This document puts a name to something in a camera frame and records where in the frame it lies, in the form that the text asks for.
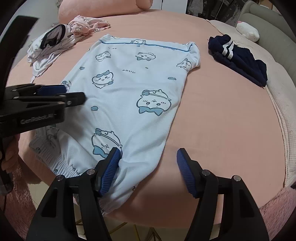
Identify light blue cartoon shorts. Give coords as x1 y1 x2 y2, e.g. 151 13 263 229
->
30 34 200 214

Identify white navy-trimmed shirt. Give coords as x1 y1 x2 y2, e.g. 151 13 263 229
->
27 24 82 82

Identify pink fluffy rug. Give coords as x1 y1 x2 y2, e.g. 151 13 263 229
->
4 161 41 240

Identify pink patterned garment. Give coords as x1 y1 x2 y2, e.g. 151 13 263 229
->
68 15 111 36

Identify pink rolled duvet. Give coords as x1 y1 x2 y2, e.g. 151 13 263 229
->
58 0 153 24

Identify beige bed blanket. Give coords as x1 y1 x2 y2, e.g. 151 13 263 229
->
209 20 296 187

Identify navy striped folded garment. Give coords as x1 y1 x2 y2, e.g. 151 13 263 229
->
208 34 268 87

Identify white plush pillow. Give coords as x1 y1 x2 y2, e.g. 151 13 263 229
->
236 21 260 42

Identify grey padded headboard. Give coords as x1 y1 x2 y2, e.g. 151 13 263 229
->
238 1 295 80

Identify dark glass wardrobe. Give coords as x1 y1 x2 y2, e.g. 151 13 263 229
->
186 0 247 22

